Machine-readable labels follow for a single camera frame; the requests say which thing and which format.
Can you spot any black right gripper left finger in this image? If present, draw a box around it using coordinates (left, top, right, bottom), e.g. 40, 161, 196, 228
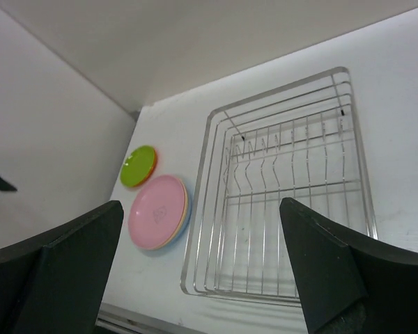
0, 200, 124, 333

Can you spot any aluminium rail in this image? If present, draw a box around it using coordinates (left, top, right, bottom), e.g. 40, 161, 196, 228
95, 303, 201, 333

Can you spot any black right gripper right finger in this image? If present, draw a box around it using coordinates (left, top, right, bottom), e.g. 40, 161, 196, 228
279, 198, 418, 333

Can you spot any wire dish rack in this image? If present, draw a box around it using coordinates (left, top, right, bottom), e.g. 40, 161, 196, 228
180, 67, 378, 307

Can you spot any beige plate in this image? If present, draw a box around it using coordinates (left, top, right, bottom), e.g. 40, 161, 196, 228
154, 179, 192, 251

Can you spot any orange translucent plate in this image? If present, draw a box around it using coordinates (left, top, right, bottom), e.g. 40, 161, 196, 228
139, 150, 158, 185

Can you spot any green plate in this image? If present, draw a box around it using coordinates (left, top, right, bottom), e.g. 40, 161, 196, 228
120, 145, 155, 187

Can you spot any blue plate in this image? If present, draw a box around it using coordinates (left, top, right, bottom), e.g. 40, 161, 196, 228
164, 183, 192, 248

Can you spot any pink plate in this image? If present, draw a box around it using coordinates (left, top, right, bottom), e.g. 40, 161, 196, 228
127, 175, 189, 251

